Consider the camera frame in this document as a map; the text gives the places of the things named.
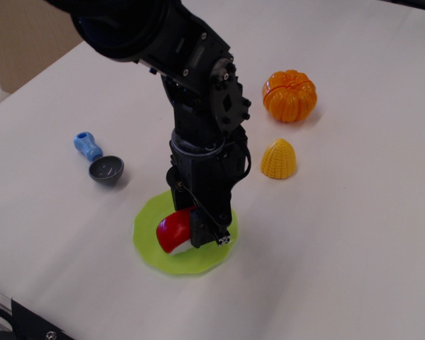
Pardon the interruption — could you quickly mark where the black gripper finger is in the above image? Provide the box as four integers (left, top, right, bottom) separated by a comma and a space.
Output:
166, 166, 198, 211
189, 208, 231, 249

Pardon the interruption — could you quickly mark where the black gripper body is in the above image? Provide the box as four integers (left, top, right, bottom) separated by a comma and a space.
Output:
169, 127, 251, 227

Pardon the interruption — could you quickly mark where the red white toy sushi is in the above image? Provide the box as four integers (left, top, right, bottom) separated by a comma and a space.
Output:
156, 206, 195, 256

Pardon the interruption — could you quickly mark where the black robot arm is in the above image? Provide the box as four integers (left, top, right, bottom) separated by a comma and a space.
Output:
53, 1, 251, 248

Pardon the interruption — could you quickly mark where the green plastic plate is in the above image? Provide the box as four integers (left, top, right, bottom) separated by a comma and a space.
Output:
132, 191, 238, 275

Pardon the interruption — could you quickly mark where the yellow toy corn piece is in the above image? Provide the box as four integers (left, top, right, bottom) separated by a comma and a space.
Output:
261, 139, 297, 179

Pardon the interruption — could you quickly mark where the orange toy pumpkin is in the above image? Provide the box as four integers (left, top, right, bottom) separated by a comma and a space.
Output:
262, 69, 317, 123

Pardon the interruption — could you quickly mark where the blue handled grey ladle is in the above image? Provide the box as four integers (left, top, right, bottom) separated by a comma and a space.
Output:
74, 132, 124, 185

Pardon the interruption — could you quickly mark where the black corner bracket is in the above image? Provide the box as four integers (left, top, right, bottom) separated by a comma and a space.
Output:
11, 300, 74, 340

